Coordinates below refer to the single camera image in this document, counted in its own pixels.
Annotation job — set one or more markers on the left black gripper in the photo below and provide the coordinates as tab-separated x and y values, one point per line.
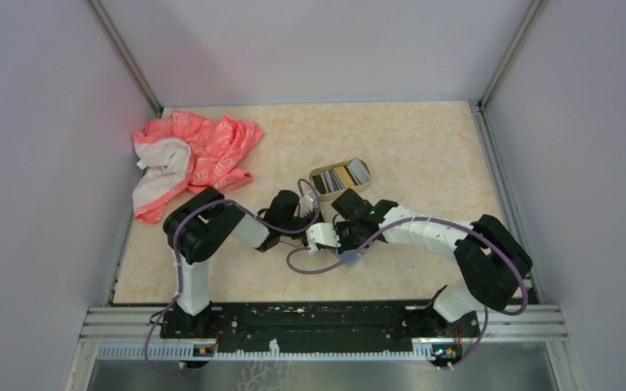
311	214

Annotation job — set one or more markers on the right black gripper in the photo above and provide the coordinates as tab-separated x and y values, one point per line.
344	245

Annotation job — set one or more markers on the cream card holder tray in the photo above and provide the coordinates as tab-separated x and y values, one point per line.
331	181

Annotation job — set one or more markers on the beige card sleeve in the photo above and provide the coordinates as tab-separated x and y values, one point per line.
349	258

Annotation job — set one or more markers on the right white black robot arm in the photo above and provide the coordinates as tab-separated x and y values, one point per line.
492	263

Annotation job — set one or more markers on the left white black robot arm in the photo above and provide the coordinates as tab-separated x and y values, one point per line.
198	228

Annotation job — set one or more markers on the pink white crumpled cloth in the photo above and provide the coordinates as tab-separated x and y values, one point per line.
188	152

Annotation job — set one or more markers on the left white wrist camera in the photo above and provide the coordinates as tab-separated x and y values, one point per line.
308	203

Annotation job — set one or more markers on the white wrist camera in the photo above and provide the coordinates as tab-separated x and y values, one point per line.
308	203
322	235

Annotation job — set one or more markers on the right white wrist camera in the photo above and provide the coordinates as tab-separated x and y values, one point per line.
322	235

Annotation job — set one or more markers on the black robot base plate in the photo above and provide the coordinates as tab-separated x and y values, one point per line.
326	327

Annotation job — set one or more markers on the aluminium front frame rail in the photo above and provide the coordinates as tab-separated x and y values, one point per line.
134	333

